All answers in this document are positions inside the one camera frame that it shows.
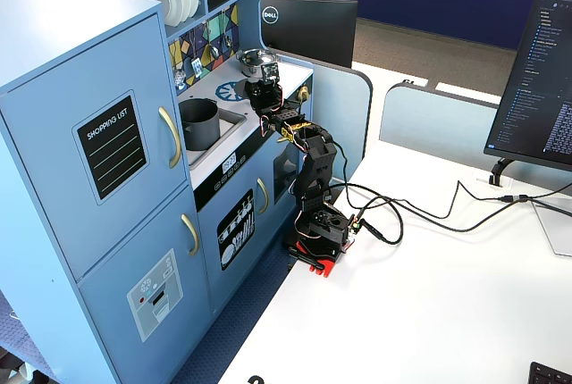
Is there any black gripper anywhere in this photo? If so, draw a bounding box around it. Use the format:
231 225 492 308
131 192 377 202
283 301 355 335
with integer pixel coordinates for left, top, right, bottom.
244 79 288 120

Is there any gray pot lid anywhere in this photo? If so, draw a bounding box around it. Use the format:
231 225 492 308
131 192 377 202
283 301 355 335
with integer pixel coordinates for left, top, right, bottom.
231 79 261 99

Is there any red robot base clamp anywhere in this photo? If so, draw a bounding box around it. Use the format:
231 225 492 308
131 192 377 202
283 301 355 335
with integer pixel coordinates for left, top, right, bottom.
285 239 355 279

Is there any silver metal pot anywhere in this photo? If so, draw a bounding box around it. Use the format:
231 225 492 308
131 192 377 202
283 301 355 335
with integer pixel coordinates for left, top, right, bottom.
235 47 279 79

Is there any silver toy ladle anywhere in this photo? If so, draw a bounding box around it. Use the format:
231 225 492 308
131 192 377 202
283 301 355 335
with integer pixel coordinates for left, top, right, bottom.
206 20 222 60

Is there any silver toy spatula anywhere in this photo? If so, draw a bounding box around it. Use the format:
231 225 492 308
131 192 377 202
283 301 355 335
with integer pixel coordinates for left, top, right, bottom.
189 31 204 78

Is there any gray pot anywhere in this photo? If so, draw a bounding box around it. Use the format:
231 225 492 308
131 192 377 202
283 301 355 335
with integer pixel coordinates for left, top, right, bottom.
178 97 222 152

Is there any black Dell monitor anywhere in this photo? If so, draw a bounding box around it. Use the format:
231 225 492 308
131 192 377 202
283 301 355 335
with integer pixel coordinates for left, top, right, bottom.
259 0 359 70

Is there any silver toy strainer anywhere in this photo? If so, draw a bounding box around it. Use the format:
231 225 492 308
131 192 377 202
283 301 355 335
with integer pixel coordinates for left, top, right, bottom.
172 42 187 90

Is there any light blue desk divider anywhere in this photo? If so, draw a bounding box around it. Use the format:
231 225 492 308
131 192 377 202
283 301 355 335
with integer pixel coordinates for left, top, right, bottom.
275 49 374 188
378 81 572 197

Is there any blue toy kitchen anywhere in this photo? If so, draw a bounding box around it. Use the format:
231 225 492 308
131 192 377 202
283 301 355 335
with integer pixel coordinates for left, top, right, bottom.
0 0 315 384

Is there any monitor showing dark code screen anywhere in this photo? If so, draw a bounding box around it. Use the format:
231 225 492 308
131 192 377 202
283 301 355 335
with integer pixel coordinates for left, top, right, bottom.
484 0 572 173

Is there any black keyboard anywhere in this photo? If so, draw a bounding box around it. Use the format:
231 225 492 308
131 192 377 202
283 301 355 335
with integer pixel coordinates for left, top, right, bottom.
528 360 572 384

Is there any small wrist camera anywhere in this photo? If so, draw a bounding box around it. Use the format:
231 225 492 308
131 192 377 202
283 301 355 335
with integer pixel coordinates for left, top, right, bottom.
260 61 282 83

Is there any gold fridge door handle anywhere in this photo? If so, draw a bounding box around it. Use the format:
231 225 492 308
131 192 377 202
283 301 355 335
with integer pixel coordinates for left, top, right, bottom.
157 105 183 170

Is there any gold dishwasher door handle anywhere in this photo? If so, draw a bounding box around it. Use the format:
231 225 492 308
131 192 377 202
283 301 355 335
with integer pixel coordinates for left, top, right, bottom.
256 177 271 216

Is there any gold freezer door handle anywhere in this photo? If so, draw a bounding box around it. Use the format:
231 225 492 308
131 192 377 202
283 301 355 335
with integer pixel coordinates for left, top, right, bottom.
180 213 201 257

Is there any black cable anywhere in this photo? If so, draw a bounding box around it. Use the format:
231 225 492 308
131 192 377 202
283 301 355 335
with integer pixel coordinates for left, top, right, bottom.
330 180 572 234
332 140 406 246

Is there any gray monitor base plate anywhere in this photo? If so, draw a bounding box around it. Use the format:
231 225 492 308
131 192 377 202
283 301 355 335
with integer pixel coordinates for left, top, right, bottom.
530 198 572 258

